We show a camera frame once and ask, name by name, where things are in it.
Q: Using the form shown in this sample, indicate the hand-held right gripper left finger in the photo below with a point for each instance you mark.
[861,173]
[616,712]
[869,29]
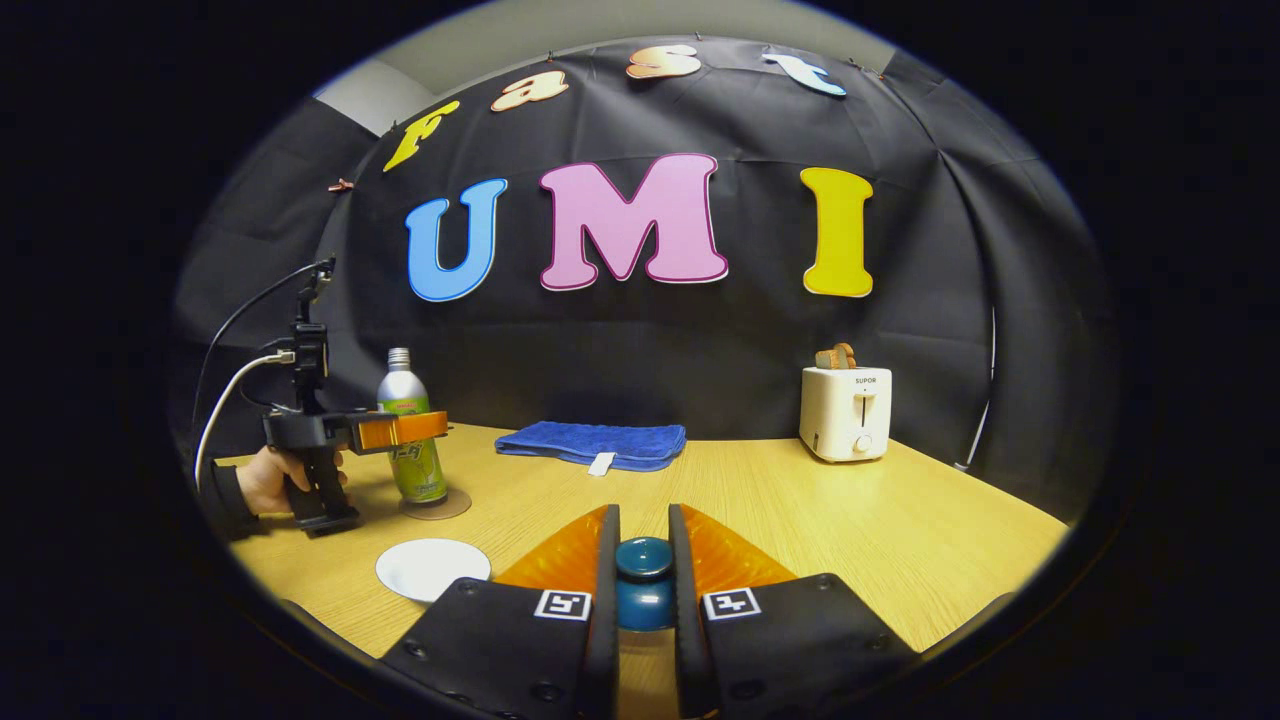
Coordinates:
[605,600]

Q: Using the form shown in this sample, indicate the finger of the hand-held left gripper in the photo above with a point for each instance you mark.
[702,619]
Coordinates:
[400,430]

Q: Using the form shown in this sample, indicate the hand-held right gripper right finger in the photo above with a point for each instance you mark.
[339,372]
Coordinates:
[683,600]

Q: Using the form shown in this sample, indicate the silver green-label water bottle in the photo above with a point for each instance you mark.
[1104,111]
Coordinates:
[410,440]

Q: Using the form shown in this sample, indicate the teal teacup lid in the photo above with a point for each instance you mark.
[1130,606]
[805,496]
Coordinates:
[643,590]

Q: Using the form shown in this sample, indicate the round brown coaster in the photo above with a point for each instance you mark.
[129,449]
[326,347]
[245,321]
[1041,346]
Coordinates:
[445,508]

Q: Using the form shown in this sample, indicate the blue folded towel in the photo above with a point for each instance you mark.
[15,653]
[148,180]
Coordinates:
[590,443]

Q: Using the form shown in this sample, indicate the cream toaster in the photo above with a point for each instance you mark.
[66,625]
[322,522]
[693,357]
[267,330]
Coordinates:
[845,412]

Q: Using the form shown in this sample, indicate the black backdrop cloth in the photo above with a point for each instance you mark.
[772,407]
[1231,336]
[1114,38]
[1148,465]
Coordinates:
[640,340]

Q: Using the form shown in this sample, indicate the toast slice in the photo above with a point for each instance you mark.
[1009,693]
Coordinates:
[835,355]

